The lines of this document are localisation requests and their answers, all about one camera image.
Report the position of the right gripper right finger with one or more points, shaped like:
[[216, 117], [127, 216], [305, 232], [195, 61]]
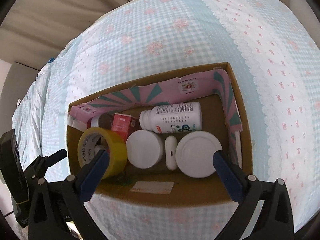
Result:
[[275, 220]]

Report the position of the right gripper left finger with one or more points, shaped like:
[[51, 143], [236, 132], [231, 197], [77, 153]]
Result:
[[56, 203]]

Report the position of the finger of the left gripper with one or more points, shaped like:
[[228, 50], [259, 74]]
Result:
[[39, 166]]

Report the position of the yellow tape roll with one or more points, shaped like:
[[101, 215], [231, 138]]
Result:
[[95, 139]]

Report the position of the red cap jar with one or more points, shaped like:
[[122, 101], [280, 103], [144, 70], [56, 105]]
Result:
[[104, 121]]

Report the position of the red carton box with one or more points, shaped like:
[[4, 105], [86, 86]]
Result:
[[124, 125]]

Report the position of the white earbuds case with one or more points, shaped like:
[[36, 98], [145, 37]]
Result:
[[170, 151]]

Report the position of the white pill bottle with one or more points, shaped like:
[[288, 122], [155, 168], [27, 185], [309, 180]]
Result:
[[176, 118]]

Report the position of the grey headboard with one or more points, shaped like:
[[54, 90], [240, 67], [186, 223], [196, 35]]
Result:
[[16, 84]]

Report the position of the beige curtain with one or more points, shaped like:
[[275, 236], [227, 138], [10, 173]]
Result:
[[33, 31]]

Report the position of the checkered floral bed sheet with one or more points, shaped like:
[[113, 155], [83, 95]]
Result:
[[275, 62]]

